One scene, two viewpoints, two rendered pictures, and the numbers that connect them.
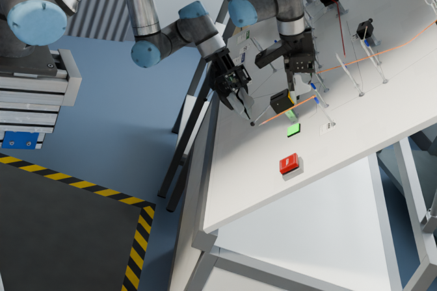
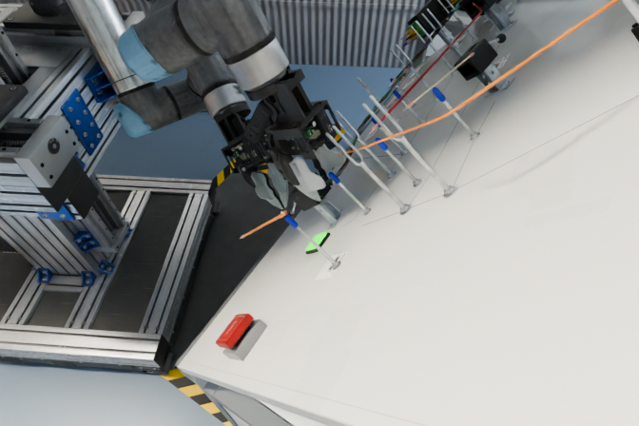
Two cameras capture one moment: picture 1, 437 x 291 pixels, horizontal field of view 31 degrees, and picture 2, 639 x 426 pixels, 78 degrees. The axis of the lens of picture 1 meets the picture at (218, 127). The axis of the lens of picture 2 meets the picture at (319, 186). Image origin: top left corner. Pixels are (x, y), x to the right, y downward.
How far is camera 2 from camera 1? 1.75 m
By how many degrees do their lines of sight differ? 35
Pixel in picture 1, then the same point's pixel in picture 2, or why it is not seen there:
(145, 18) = (109, 70)
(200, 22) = (196, 69)
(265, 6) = (162, 38)
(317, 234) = not seen: hidden behind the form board
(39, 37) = not seen: outside the picture
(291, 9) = (220, 37)
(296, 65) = (289, 144)
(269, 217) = not seen: hidden behind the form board
